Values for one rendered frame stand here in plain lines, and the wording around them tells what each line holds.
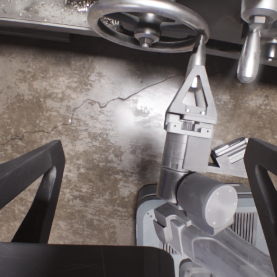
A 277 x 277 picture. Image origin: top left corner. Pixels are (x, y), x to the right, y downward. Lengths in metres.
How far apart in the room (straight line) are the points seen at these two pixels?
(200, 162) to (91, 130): 0.83
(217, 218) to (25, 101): 1.06
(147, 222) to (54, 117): 0.63
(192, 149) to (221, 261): 0.15
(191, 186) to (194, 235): 0.08
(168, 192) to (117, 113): 0.78
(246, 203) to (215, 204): 0.67
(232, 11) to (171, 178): 0.32
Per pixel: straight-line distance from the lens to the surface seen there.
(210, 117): 0.34
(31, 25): 0.80
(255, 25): 0.28
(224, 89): 1.17
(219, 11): 0.51
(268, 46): 0.60
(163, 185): 0.38
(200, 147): 0.36
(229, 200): 0.34
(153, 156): 1.12
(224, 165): 0.38
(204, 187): 0.32
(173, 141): 0.36
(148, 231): 0.94
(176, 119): 0.37
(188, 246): 0.39
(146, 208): 0.92
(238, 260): 0.34
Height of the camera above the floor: 1.11
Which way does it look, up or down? 85 degrees down
